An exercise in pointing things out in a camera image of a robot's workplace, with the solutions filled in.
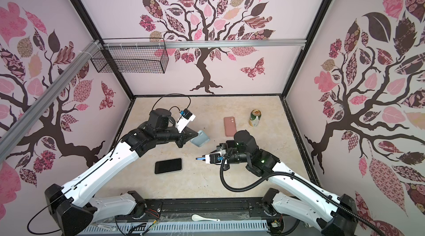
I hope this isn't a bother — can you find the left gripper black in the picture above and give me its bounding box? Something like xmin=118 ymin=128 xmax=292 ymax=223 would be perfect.
xmin=155 ymin=121 xmax=198 ymax=148

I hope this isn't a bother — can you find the light blue phone case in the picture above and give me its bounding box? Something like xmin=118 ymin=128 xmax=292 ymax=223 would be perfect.
xmin=190 ymin=130 xmax=210 ymax=148

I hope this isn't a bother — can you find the pink phone case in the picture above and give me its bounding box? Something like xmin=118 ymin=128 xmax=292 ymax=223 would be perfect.
xmin=224 ymin=117 xmax=237 ymax=137

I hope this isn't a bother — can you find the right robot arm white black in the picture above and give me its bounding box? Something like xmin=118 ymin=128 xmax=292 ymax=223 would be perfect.
xmin=205 ymin=130 xmax=358 ymax=236

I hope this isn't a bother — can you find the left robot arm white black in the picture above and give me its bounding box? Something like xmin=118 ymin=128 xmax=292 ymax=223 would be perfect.
xmin=45 ymin=108 xmax=198 ymax=236

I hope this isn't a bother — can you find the black phone white case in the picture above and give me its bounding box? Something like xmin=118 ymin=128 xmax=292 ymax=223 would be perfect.
xmin=155 ymin=158 xmax=183 ymax=175

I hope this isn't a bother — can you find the green beverage can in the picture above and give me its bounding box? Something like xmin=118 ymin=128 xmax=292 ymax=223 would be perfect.
xmin=249 ymin=109 xmax=262 ymax=127

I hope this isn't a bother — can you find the white plastic spoon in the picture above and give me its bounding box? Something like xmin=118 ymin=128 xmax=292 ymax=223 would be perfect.
xmin=191 ymin=214 xmax=221 ymax=222

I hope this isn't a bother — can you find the aluminium bar back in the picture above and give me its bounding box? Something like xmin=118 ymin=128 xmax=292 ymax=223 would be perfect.
xmin=103 ymin=39 xmax=307 ymax=49

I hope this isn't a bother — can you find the aluminium bar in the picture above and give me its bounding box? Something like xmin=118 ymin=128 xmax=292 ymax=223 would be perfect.
xmin=1 ymin=40 xmax=101 ymax=161
xmin=103 ymin=39 xmax=307 ymax=49

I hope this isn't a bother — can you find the aluminium bar left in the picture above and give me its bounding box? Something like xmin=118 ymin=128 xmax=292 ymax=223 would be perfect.
xmin=1 ymin=40 xmax=101 ymax=161

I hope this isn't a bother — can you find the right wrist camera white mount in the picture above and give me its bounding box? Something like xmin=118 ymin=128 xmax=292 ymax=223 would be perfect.
xmin=196 ymin=152 xmax=225 ymax=165

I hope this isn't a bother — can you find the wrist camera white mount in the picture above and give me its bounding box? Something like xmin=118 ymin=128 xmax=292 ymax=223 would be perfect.
xmin=196 ymin=152 xmax=225 ymax=165
xmin=175 ymin=109 xmax=196 ymax=133

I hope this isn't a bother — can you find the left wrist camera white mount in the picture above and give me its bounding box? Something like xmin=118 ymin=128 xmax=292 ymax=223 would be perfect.
xmin=175 ymin=109 xmax=196 ymax=133

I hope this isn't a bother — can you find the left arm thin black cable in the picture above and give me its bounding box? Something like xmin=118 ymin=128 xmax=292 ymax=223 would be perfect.
xmin=151 ymin=93 xmax=192 ymax=117

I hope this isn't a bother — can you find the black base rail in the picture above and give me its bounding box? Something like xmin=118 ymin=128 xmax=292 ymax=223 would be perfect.
xmin=89 ymin=197 xmax=333 ymax=227

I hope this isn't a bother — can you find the white slotted cable duct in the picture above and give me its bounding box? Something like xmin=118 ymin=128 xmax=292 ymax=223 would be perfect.
xmin=79 ymin=220 xmax=269 ymax=236

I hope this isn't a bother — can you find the black wire basket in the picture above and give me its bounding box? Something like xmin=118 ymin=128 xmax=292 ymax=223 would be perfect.
xmin=91 ymin=37 xmax=169 ymax=74

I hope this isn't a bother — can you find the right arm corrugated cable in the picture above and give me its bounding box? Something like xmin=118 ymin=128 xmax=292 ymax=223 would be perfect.
xmin=219 ymin=154 xmax=387 ymax=236

